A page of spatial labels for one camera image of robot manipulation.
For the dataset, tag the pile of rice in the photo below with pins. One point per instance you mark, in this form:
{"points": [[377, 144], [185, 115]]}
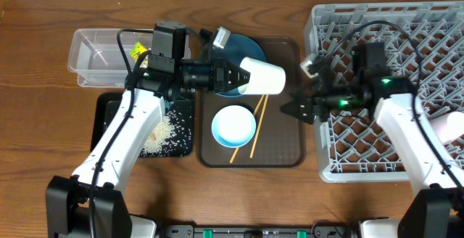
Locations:
{"points": [[172, 137]]}

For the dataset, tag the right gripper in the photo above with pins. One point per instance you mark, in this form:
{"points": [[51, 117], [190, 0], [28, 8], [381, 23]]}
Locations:
{"points": [[318, 96]]}

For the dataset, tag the light blue bowl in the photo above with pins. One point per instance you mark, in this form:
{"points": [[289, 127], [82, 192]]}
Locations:
{"points": [[233, 126]]}

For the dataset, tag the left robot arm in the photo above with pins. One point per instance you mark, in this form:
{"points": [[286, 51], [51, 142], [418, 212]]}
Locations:
{"points": [[90, 203]]}

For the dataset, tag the right wooden chopstick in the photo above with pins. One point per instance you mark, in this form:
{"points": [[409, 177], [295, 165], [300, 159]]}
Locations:
{"points": [[257, 133]]}

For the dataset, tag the cream plastic cup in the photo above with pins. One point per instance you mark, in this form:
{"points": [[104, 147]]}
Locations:
{"points": [[265, 78]]}

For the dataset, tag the clear plastic waste bin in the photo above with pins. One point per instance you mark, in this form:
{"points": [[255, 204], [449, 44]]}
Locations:
{"points": [[99, 55]]}

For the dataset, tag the brown serving tray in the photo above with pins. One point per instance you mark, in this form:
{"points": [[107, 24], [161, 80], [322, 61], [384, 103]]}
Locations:
{"points": [[281, 142]]}

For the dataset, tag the black plastic tray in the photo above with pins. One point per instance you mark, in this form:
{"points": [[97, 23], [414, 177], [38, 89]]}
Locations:
{"points": [[108, 103]]}

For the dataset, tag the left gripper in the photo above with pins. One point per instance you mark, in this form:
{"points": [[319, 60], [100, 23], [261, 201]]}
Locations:
{"points": [[219, 78]]}

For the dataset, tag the dark blue plate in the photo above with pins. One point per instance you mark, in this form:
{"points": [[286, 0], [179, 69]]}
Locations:
{"points": [[237, 48]]}

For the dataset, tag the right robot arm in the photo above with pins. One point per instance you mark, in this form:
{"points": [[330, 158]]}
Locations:
{"points": [[393, 104]]}

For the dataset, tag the pink plastic cup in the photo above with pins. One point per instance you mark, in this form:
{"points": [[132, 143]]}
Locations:
{"points": [[448, 127]]}

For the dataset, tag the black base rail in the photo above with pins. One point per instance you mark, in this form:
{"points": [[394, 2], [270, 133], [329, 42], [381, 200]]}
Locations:
{"points": [[329, 230]]}

